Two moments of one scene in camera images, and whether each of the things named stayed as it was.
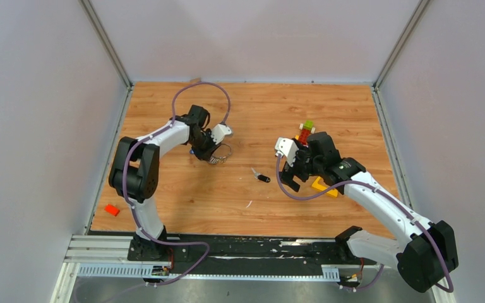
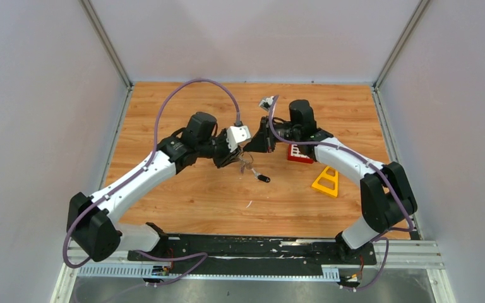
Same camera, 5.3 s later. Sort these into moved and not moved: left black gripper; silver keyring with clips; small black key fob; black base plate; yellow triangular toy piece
Moved: left black gripper; silver keyring with clips
Not moved: small black key fob; yellow triangular toy piece; black base plate
